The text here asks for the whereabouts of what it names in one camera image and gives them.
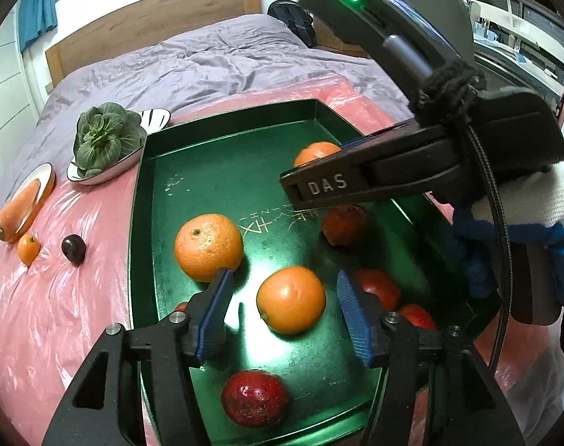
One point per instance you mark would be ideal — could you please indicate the red plastic sheet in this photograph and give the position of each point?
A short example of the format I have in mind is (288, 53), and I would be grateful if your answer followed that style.
(68, 325)

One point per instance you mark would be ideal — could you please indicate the carrot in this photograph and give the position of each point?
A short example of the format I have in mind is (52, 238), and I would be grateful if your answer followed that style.
(17, 209)

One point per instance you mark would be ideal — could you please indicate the cluttered desk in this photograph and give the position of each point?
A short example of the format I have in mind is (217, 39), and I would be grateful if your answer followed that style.
(514, 62)

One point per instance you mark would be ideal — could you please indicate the black backpack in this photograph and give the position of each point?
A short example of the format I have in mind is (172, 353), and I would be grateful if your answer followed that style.
(291, 21)

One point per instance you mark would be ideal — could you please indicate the blue curtain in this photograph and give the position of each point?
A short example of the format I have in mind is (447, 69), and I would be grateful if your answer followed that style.
(38, 14)

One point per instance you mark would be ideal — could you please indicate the green tray box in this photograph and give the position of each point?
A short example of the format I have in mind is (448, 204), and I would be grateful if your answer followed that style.
(226, 181)

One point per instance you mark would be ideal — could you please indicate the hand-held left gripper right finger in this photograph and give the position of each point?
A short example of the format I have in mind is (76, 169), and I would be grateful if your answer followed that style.
(356, 320)

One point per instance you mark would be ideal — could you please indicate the wooden nightstand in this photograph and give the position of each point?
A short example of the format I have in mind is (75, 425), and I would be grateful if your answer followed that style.
(333, 42)

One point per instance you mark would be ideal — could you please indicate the white wardrobe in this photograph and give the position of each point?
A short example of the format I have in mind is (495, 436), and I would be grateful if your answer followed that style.
(3, 93)

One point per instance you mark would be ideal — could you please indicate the orange-rimmed white plate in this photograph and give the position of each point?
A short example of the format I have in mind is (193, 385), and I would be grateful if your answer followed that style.
(47, 177)

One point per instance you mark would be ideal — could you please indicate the orange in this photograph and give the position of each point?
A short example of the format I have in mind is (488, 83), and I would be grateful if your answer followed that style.
(317, 153)
(291, 299)
(208, 247)
(29, 249)

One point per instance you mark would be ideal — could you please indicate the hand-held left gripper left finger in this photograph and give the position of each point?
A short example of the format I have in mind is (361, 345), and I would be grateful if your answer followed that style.
(212, 316)

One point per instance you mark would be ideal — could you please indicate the person's right hand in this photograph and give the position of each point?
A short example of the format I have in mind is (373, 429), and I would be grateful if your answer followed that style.
(556, 204)

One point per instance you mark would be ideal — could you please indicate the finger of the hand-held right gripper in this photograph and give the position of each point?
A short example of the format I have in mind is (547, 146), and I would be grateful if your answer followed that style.
(356, 143)
(328, 183)

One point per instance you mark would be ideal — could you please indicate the dark purple plum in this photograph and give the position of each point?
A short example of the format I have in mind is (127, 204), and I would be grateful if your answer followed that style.
(73, 249)

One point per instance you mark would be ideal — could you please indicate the striped white plate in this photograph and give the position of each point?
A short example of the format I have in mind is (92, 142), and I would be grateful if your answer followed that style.
(155, 118)

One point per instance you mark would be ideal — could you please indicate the red apple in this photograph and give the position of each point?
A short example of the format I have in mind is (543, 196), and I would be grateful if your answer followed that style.
(181, 307)
(383, 288)
(346, 225)
(255, 397)
(416, 317)

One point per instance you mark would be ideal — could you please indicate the green bok choy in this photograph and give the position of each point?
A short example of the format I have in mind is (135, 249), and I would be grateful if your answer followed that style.
(105, 137)

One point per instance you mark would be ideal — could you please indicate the wooden headboard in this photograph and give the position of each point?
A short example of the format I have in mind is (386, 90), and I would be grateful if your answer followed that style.
(147, 23)

